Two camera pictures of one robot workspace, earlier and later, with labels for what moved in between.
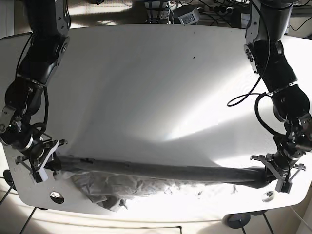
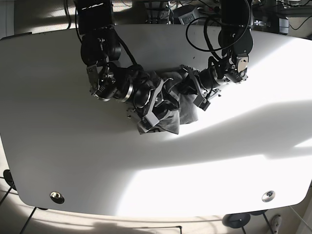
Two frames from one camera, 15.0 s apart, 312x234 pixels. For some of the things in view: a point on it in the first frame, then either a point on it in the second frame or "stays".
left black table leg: (28, 220) stays
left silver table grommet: (57, 197) stays
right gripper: (283, 184) → (204, 98)
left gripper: (45, 161) → (145, 101)
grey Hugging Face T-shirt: (111, 185) → (187, 112)
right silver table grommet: (268, 196) stays
